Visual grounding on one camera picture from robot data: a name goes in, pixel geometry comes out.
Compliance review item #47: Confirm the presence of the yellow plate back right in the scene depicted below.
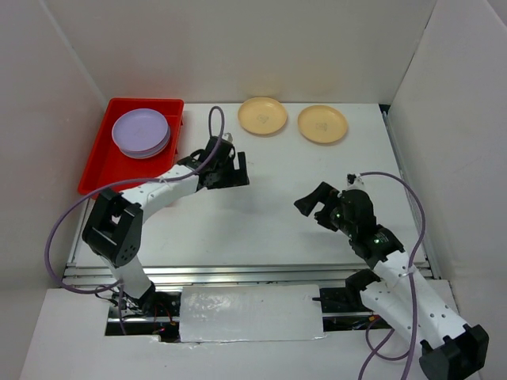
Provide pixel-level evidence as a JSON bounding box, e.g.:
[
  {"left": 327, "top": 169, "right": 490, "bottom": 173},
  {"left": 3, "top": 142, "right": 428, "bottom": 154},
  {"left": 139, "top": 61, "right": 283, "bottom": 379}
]
[{"left": 297, "top": 104, "right": 349, "bottom": 145}]

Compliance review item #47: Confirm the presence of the yellow plate back centre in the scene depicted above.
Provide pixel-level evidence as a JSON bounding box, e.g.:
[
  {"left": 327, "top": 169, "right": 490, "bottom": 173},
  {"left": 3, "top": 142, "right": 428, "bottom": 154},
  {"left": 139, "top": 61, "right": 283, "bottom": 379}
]
[{"left": 237, "top": 97, "right": 288, "bottom": 136}]

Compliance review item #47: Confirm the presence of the pink plate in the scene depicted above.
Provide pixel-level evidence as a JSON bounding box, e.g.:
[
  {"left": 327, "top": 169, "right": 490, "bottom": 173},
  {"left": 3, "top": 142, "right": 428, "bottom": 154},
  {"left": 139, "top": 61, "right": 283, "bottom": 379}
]
[{"left": 118, "top": 135, "right": 170, "bottom": 154}]

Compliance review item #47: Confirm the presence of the red plastic bin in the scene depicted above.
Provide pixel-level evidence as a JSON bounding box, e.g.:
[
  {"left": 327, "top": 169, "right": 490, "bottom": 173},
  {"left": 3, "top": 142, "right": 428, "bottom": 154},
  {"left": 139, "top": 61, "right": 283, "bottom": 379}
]
[{"left": 78, "top": 97, "right": 185, "bottom": 195}]

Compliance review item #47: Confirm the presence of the yellow plate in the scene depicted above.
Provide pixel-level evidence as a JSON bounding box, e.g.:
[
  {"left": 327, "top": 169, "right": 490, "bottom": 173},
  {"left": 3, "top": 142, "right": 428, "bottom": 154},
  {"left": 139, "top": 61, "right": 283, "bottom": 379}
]
[
  {"left": 237, "top": 97, "right": 288, "bottom": 136},
  {"left": 297, "top": 104, "right": 349, "bottom": 145}
]

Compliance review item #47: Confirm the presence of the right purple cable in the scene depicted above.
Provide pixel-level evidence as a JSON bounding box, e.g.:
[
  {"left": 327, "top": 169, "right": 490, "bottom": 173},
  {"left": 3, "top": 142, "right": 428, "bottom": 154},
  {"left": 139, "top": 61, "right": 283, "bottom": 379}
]
[{"left": 358, "top": 171, "right": 427, "bottom": 380}]

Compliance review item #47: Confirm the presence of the aluminium rail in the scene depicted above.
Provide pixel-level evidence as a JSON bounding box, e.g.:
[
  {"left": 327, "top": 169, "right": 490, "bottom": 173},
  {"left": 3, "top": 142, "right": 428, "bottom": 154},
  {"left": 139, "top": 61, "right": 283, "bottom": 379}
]
[{"left": 59, "top": 260, "right": 436, "bottom": 288}]

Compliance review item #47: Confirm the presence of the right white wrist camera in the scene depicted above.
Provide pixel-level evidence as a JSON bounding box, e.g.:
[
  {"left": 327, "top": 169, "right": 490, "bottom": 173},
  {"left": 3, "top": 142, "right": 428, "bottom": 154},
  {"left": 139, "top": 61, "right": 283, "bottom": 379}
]
[{"left": 347, "top": 173, "right": 364, "bottom": 190}]

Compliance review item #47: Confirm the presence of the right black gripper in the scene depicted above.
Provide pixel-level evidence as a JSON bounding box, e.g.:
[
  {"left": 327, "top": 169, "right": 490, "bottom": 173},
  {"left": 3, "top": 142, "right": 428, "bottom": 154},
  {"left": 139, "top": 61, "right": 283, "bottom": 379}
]
[{"left": 294, "top": 181, "right": 356, "bottom": 238}]

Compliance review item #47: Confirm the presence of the purple plate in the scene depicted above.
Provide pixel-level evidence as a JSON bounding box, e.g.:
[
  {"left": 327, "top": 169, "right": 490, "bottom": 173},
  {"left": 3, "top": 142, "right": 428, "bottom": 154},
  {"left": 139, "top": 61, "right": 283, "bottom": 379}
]
[{"left": 112, "top": 108, "right": 170, "bottom": 153}]

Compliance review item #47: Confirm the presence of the white taped cover panel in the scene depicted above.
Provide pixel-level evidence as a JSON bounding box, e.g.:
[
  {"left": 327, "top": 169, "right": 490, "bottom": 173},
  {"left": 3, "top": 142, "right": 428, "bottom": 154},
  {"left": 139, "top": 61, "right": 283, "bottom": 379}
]
[{"left": 179, "top": 285, "right": 325, "bottom": 343}]

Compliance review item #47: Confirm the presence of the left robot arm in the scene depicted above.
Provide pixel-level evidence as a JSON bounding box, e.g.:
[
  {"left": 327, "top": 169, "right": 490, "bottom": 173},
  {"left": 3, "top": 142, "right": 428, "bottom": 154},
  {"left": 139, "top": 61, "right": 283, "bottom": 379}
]
[{"left": 82, "top": 136, "right": 250, "bottom": 316}]

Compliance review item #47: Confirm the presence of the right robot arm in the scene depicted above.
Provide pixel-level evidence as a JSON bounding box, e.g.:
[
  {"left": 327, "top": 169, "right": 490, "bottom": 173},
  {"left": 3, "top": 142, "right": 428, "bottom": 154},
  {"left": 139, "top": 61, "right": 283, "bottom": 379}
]
[{"left": 294, "top": 175, "right": 489, "bottom": 379}]

